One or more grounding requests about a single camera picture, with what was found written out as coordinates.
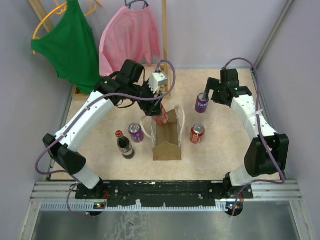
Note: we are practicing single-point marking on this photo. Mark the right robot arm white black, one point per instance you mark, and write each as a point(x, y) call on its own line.
point(268, 150)

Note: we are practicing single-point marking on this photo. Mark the grey clothes hanger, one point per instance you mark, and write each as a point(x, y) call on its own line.
point(136, 5)

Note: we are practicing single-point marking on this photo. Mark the purple fanta can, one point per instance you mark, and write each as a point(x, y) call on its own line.
point(136, 133)
point(201, 103)

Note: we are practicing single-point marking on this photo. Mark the white cable duct strip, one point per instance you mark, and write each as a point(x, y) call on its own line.
point(91, 206)

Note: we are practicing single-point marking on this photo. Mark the wooden clothes rack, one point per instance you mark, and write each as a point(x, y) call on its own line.
point(43, 16)

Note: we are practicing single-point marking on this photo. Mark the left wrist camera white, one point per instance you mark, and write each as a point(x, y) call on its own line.
point(156, 81)

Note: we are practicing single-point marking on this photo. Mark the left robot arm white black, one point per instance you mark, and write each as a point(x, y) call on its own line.
point(121, 85)

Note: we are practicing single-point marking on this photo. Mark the aluminium frame rail front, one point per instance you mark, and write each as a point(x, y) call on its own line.
point(57, 191)

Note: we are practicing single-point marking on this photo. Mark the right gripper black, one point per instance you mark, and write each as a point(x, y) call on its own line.
point(214, 84)

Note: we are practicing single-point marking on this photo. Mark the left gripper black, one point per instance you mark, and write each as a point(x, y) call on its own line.
point(151, 107)

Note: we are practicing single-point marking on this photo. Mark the green tank top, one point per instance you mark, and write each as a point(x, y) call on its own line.
point(71, 49)

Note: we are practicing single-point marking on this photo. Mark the glass cola bottle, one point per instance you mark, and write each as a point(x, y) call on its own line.
point(124, 145)

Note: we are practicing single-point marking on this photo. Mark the pink t-shirt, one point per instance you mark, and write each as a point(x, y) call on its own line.
point(130, 35)

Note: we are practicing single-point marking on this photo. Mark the aluminium corner post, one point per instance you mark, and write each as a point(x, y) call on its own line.
point(289, 4)

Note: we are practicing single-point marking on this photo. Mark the red cola can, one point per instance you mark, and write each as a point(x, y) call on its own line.
point(163, 118)
point(197, 133)

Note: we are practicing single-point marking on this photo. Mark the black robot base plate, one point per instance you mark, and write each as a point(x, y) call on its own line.
point(155, 193)

